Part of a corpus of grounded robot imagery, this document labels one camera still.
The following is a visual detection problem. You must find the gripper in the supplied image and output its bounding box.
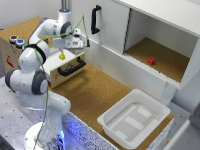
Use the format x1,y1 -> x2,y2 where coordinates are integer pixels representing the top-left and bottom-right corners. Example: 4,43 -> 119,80
52,29 -> 91,51

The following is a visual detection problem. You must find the wooden drawer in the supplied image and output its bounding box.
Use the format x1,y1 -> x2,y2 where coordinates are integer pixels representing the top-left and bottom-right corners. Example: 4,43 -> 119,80
43,46 -> 88,89

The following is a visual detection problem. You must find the wooden drawer box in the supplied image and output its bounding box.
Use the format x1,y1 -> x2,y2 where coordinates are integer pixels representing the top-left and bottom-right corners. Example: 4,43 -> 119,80
0,16 -> 55,80

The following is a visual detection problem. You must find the yellow block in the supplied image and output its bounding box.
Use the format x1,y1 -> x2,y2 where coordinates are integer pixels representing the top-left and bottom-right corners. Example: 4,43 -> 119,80
58,53 -> 66,61

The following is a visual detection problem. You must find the white sliding door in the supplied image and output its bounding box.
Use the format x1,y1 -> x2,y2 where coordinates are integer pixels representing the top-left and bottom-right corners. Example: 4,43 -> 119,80
71,0 -> 131,56

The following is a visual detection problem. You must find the blue button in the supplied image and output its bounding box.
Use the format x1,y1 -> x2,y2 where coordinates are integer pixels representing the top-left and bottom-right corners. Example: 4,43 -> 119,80
15,38 -> 26,48

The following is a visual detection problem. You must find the red button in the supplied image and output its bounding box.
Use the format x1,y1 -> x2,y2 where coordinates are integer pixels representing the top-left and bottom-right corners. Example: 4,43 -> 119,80
8,34 -> 19,44

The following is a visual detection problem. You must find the pink block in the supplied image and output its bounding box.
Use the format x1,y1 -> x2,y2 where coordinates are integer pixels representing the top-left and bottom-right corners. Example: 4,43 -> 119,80
147,57 -> 157,66

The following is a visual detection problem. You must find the white cabinet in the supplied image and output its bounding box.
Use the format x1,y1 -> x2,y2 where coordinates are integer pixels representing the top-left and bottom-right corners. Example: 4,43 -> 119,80
71,0 -> 200,108

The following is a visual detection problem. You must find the white plastic box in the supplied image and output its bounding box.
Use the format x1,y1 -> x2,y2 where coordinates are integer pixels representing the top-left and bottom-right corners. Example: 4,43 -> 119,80
96,88 -> 172,150

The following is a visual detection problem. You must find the black drawer handle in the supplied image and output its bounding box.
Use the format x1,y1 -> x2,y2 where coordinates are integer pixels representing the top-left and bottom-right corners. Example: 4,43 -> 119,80
57,56 -> 87,78

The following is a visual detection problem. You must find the black door handle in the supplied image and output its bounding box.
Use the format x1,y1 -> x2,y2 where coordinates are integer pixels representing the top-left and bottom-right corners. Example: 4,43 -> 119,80
90,4 -> 102,35

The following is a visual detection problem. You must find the green cable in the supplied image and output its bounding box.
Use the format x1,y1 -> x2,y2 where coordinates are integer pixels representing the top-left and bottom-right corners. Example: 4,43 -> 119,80
32,11 -> 90,150

